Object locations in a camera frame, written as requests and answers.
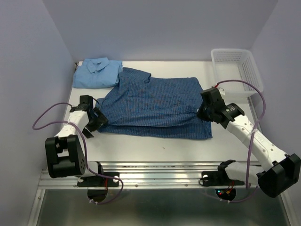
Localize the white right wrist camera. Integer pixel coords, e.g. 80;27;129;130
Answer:
214;86;225;96

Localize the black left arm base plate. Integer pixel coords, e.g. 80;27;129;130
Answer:
77;172;120;187

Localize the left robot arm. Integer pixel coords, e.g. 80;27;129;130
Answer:
45;95;108;186

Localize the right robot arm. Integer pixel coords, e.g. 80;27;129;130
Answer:
197;88;301;198

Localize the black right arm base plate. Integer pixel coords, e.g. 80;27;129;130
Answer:
198;171;245;187

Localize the light blue folded shirt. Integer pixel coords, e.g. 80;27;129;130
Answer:
73;57;123;89

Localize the white plastic basket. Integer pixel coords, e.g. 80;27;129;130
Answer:
211;48;264;97

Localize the aluminium front rail frame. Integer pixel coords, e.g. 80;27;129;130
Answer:
28;162;299;226

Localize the blue plaid long sleeve shirt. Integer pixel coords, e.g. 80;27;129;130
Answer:
98;67;212;140

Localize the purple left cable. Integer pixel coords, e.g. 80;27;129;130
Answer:
32;102;124;205

